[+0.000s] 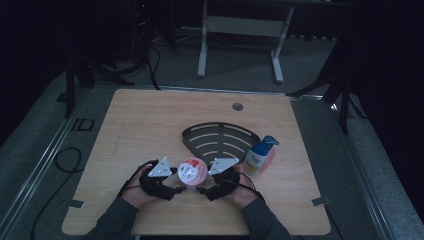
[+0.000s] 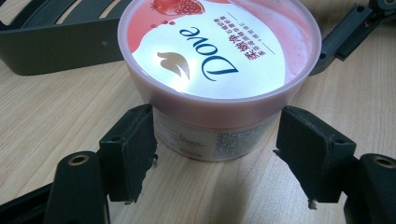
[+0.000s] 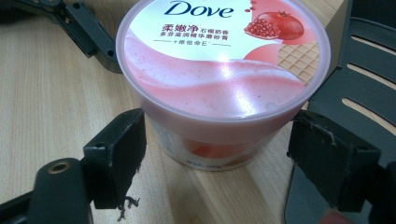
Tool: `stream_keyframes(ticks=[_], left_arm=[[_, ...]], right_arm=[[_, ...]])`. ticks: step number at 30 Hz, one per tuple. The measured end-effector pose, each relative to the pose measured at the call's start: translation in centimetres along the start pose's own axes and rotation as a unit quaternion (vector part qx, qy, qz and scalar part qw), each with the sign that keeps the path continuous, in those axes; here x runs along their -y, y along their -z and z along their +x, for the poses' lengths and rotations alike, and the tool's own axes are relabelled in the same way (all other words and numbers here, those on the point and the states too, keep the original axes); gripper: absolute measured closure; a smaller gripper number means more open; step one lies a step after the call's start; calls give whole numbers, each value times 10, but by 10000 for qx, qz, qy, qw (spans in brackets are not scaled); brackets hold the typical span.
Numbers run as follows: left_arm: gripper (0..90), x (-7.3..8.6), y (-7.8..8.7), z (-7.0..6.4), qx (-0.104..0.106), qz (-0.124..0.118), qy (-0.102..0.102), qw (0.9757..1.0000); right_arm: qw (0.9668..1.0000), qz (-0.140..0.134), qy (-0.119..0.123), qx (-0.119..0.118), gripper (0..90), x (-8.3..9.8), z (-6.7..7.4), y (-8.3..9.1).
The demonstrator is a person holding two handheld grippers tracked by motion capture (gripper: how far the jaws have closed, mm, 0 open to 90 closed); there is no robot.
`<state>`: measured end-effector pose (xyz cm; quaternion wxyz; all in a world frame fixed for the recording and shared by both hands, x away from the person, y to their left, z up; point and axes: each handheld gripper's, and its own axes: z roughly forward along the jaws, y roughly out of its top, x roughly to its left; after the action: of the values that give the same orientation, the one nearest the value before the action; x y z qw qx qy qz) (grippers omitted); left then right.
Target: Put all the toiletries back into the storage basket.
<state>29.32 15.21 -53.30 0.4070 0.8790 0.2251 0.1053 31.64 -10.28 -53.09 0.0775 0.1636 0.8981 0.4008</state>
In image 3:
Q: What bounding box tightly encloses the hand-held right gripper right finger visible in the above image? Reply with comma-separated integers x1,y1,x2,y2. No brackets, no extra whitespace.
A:
286,109,382,214

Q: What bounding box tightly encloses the pink lid cream tub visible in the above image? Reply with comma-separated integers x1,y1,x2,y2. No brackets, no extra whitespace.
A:
115,0,332,172

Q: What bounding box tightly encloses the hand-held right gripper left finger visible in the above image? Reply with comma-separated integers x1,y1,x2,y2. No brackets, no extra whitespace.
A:
82,107,148,218

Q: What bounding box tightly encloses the dark grey corner shelf rack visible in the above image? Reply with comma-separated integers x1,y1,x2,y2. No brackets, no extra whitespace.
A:
283,0,396,224

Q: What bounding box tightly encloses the pink plastic bottle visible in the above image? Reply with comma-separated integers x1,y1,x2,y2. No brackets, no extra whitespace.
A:
319,209,357,224

